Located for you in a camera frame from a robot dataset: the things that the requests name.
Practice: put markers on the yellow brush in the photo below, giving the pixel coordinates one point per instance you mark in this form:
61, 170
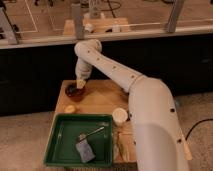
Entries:
80, 83

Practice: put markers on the red bowl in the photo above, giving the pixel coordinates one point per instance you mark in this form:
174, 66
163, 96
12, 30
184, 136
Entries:
74, 93

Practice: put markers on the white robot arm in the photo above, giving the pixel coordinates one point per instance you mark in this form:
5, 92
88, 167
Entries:
156, 129

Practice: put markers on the white cup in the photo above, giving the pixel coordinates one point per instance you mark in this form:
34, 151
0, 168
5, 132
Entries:
120, 116

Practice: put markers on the small yellow round object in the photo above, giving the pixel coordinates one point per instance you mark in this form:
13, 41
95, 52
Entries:
70, 109

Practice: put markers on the wooden spatula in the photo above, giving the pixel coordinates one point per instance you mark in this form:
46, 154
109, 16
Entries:
123, 148

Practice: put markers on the metal fork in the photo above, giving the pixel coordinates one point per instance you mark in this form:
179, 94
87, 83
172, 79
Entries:
85, 135

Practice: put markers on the green plastic tray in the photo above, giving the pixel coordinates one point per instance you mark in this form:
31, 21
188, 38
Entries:
61, 149

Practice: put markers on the background wooden table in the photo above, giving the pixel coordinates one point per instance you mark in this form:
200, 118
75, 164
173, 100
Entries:
98, 25

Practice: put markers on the grey sponge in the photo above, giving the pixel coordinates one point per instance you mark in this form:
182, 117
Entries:
85, 151

